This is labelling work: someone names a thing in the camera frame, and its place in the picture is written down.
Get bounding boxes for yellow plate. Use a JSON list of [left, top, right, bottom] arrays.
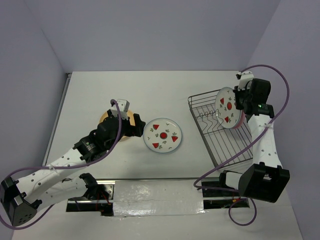
[[99, 109, 136, 142]]

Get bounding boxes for pink plate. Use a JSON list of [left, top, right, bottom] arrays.
[[233, 111, 246, 129]]

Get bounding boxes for white strawberry plate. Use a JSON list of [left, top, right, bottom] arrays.
[[143, 118, 183, 154], [215, 87, 241, 129]]

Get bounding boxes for wire dish rack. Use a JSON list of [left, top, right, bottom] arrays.
[[188, 90, 252, 166]]

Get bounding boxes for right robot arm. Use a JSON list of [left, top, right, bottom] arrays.
[[217, 78, 290, 203]]

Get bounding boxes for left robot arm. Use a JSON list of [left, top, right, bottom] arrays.
[[0, 110, 146, 230]]

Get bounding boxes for silver taped panel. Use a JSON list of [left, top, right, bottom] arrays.
[[113, 179, 205, 217]]

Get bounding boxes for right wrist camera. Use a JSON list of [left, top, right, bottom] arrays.
[[236, 70, 254, 91]]

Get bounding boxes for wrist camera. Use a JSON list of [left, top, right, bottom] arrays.
[[117, 99, 130, 113], [236, 70, 254, 91]]

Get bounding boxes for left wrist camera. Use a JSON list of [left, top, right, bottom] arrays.
[[117, 99, 130, 113]]

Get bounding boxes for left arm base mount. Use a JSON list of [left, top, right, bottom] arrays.
[[66, 173, 115, 217]]

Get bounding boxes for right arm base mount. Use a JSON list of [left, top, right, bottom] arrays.
[[198, 177, 241, 210]]

